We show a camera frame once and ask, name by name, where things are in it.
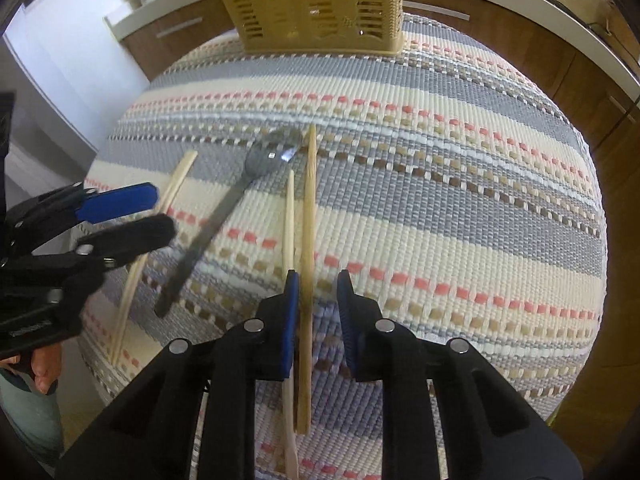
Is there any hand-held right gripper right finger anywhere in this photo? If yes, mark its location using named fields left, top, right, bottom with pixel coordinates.
left=336, top=270, right=584, bottom=480

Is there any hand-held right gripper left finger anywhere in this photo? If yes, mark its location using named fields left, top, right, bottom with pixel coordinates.
left=60, top=270, right=301, bottom=480

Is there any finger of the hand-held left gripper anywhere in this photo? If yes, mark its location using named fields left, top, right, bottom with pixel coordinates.
left=10, top=182, right=161, bottom=234
left=74, top=213, right=177, bottom=269

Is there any wooden chopstick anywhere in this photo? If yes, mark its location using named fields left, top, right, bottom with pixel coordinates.
left=294, top=125, right=319, bottom=436
left=109, top=150, right=199, bottom=367
left=280, top=170, right=301, bottom=480

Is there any yellow plastic utensil basket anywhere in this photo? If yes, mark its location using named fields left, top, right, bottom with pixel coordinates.
left=205, top=0, right=406, bottom=57

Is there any person's left hand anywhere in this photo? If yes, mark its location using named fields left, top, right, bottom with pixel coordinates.
left=0, top=344, right=64, bottom=396

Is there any person's leg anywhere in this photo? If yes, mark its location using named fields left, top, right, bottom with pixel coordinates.
left=0, top=367, right=65, bottom=467

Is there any striped woven table mat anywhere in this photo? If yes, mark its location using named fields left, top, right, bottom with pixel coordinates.
left=76, top=11, right=609, bottom=480

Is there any white refrigerator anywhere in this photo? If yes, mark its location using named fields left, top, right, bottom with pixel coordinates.
left=2, top=0, right=152, bottom=153

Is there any wooden cabinet door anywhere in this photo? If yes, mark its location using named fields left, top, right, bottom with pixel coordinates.
left=400, top=0, right=578, bottom=92
left=121, top=0, right=242, bottom=82
left=565, top=50, right=640, bottom=181

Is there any white kitchen counter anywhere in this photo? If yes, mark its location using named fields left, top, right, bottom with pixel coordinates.
left=104, top=0, right=640, bottom=106

